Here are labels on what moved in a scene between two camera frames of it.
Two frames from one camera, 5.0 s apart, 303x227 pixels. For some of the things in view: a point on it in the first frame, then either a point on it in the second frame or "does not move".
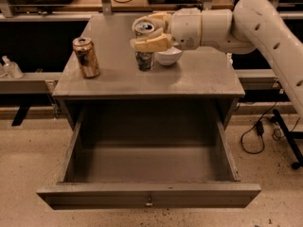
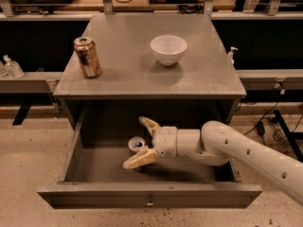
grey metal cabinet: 194,94 does not move
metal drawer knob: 149,202 does not move
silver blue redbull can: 145,60 → 135,144
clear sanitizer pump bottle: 11,69 does not move
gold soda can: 87,57 does not move
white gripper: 186,27 → 167,141
